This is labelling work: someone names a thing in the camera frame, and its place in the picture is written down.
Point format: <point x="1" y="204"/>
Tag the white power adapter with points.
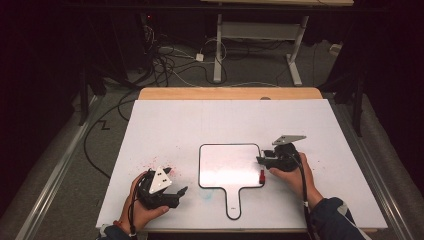
<point x="199" y="57"/>

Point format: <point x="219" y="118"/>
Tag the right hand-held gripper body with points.
<point x="286" y="156"/>

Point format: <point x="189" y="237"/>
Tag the white marker with red cap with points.
<point x="262" y="176"/>

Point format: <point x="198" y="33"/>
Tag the person's left hand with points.
<point x="140" y="216"/>

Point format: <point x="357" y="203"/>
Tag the grey table grommet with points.
<point x="265" y="98"/>

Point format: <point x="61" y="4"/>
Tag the aluminium floor rail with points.
<point x="383" y="196"/>
<point x="56" y="176"/>

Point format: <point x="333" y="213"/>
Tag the white metal desk frame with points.
<point x="218" y="50"/>

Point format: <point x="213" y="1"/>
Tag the wooden table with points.
<point x="230" y="93"/>

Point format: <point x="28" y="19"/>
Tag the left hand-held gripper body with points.
<point x="160" y="181"/>

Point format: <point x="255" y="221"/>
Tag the person's right hand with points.
<point x="296" y="180"/>

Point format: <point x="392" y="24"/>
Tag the black metal stand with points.
<point x="83" y="96"/>
<point x="358" y="100"/>

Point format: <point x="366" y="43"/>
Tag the large white table sheet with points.
<point x="233" y="123"/>

